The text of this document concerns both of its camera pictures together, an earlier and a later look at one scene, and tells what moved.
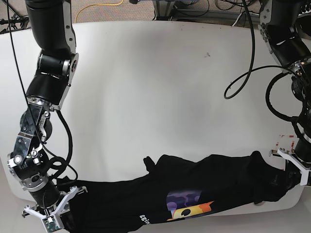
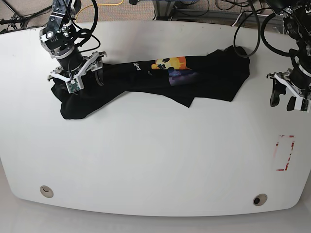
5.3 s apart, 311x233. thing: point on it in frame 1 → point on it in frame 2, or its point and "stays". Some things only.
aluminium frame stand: (163, 8) stays
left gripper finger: (67, 217) → (99, 77)
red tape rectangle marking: (289, 136) stays
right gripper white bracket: (295, 174) → (279, 88)
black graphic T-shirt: (172, 187) → (220, 74)
